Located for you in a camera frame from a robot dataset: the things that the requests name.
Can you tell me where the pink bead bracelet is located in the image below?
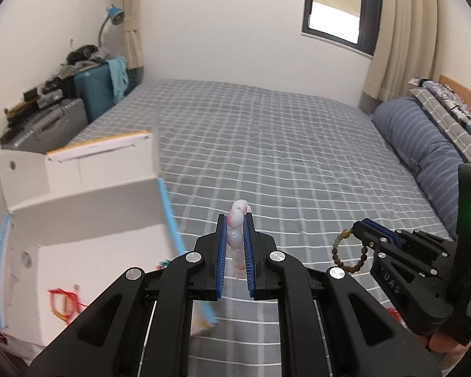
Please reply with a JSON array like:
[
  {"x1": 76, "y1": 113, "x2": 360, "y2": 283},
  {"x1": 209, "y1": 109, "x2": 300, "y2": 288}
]
[{"x1": 225, "y1": 199, "x2": 254, "y2": 279}]

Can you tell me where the beige curtain beside pillow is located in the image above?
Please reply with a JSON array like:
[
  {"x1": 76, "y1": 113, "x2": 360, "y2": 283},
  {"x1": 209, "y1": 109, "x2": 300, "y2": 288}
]
[{"x1": 363, "y1": 0, "x2": 444, "y2": 101}]

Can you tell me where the blue desk lamp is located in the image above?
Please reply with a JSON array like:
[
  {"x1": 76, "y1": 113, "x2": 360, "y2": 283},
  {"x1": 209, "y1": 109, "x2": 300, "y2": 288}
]
[{"x1": 98, "y1": 5, "x2": 125, "y2": 48}]

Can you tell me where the beige curtain beside lamp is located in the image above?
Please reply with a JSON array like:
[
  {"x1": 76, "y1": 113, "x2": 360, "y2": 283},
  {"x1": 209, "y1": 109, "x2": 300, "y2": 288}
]
[{"x1": 120, "y1": 0, "x2": 146, "y2": 71}]

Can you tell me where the red cord bracelet gold tube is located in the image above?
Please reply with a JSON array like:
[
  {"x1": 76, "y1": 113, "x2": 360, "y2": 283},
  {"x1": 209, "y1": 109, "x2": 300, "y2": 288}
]
[{"x1": 49, "y1": 287, "x2": 87, "y2": 325}]

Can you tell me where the pile of dark boxes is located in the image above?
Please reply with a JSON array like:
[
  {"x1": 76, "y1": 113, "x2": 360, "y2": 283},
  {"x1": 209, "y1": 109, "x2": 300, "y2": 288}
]
[{"x1": 4, "y1": 80, "x2": 75, "y2": 126}]

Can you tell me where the teal suitcase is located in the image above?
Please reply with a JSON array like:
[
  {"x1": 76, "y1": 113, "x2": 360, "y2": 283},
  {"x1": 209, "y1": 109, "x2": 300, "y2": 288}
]
[{"x1": 74, "y1": 61, "x2": 120, "y2": 124}]

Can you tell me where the dark framed window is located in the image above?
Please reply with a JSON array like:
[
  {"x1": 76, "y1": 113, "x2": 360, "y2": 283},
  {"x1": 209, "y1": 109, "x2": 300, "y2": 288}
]
[{"x1": 301, "y1": 0, "x2": 377, "y2": 56}]

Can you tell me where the teal cloth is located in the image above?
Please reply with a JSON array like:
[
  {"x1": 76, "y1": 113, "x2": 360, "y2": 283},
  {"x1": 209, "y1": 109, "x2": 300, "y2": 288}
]
[{"x1": 108, "y1": 57, "x2": 128, "y2": 99}]

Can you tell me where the blue striped pillow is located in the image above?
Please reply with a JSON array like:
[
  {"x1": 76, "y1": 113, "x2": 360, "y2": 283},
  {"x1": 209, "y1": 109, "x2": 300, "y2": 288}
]
[{"x1": 371, "y1": 97, "x2": 469, "y2": 240}]

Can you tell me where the blue and yellow cardboard box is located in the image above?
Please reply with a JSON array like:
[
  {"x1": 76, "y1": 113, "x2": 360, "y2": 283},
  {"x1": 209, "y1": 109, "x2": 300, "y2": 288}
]
[{"x1": 0, "y1": 129, "x2": 220, "y2": 346}]

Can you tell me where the grey suitcase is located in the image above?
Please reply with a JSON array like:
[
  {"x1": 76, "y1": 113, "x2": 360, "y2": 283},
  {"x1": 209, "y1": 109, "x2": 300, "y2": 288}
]
[{"x1": 0, "y1": 97, "x2": 89, "y2": 154}]

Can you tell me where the grey plaid pillow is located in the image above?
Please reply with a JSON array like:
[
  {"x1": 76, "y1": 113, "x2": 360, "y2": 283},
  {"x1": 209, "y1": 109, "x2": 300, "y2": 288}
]
[{"x1": 408, "y1": 76, "x2": 471, "y2": 166}]

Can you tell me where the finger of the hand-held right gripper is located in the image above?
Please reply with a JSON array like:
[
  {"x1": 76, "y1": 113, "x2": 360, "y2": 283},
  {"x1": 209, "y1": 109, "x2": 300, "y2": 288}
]
[
  {"x1": 359, "y1": 219, "x2": 458, "y2": 262},
  {"x1": 352, "y1": 224, "x2": 393, "y2": 252}
]

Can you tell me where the dark tangled cables pile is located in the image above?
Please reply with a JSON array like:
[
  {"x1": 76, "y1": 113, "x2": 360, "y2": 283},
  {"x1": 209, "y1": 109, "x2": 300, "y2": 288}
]
[{"x1": 67, "y1": 43, "x2": 106, "y2": 65}]

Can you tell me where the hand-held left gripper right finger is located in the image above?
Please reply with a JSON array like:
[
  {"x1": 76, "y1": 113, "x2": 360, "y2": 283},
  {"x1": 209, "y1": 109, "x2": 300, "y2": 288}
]
[{"x1": 243, "y1": 212, "x2": 444, "y2": 377}]

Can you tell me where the grey checked bed sheet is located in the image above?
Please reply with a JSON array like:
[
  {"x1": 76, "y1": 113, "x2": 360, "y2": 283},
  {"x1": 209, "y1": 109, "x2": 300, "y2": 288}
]
[{"x1": 67, "y1": 79, "x2": 460, "y2": 377}]

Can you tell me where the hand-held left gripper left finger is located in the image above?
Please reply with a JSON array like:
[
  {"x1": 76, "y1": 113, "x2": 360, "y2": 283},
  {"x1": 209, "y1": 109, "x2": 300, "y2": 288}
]
[{"x1": 25, "y1": 213, "x2": 226, "y2": 377}]

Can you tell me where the person's right hand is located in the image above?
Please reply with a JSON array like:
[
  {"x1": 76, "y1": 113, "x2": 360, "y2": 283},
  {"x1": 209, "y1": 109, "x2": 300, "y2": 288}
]
[{"x1": 430, "y1": 330, "x2": 468, "y2": 363}]

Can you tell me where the brown and green bead bracelet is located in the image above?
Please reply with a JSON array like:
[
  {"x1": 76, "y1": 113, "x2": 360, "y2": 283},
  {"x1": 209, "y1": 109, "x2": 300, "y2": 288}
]
[{"x1": 332, "y1": 229, "x2": 371, "y2": 276}]

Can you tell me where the wooden headboard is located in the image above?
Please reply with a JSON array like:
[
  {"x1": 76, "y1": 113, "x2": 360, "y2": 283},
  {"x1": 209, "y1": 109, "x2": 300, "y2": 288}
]
[{"x1": 439, "y1": 74, "x2": 471, "y2": 107}]

